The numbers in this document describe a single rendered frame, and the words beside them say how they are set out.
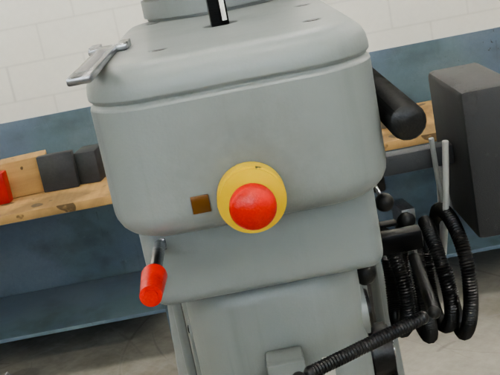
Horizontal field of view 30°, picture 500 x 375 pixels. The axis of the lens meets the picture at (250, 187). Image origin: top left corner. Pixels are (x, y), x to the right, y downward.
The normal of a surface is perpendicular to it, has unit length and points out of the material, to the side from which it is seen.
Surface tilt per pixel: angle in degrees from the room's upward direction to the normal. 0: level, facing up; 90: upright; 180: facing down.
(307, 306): 90
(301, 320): 90
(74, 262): 90
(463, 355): 0
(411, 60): 90
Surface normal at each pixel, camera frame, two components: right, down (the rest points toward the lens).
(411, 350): -0.18, -0.95
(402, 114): 0.04, 0.26
